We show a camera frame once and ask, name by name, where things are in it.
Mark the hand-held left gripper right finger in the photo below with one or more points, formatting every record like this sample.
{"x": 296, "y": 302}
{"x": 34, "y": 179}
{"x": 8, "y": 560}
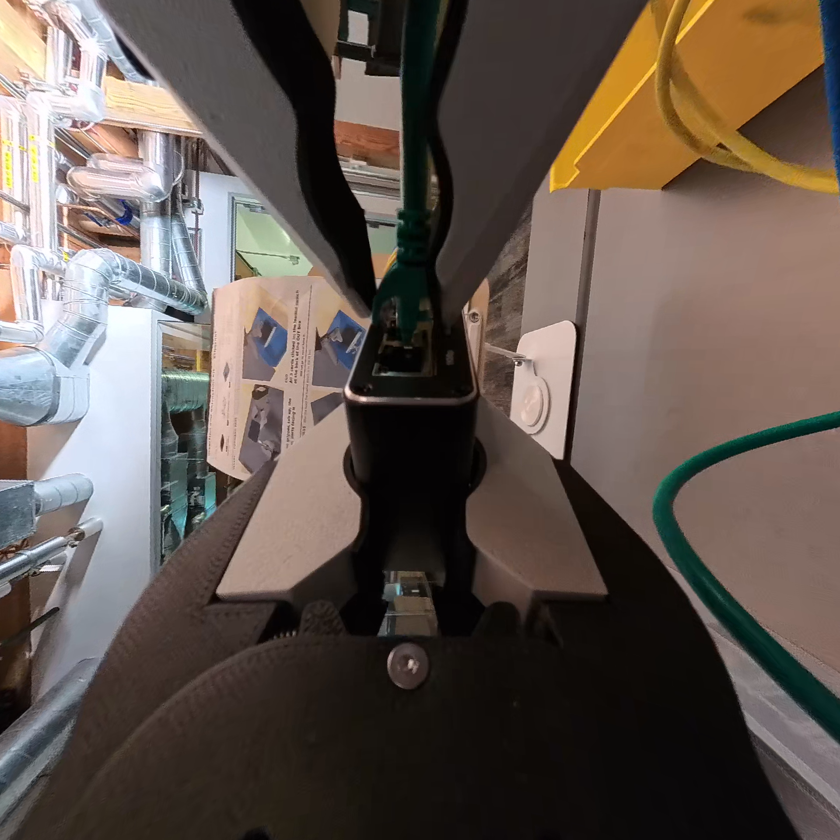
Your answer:
{"x": 531, "y": 525}

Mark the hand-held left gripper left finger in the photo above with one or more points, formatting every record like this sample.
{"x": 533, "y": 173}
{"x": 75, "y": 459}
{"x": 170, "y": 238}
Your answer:
{"x": 295, "y": 525}

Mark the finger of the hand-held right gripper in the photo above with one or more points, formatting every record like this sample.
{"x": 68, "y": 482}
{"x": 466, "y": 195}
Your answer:
{"x": 249, "y": 131}
{"x": 512, "y": 131}

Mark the black network switch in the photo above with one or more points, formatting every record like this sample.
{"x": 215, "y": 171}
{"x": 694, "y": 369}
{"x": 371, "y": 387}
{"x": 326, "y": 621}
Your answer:
{"x": 410, "y": 459}

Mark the wooden ceiling beam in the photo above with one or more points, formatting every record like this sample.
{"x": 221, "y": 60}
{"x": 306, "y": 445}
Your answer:
{"x": 151, "y": 108}

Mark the printed instruction sheet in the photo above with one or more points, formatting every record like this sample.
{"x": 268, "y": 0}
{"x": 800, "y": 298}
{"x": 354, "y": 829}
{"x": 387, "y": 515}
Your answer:
{"x": 229, "y": 394}

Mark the wooden backing board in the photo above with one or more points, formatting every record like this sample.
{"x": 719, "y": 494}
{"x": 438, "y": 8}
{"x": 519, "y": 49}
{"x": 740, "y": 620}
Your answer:
{"x": 478, "y": 295}

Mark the silver ceiling ducts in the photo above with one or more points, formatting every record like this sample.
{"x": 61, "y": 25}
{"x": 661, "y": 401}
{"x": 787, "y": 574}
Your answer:
{"x": 85, "y": 295}

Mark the thin metal conduit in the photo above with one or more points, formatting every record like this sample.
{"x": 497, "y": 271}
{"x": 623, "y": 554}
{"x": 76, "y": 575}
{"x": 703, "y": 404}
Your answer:
{"x": 39, "y": 558}

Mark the grey metal box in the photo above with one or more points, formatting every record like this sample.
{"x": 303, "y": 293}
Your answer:
{"x": 16, "y": 515}

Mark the grey metal pipe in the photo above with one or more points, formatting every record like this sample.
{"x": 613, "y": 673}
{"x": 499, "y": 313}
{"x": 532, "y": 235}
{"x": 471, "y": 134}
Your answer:
{"x": 39, "y": 728}

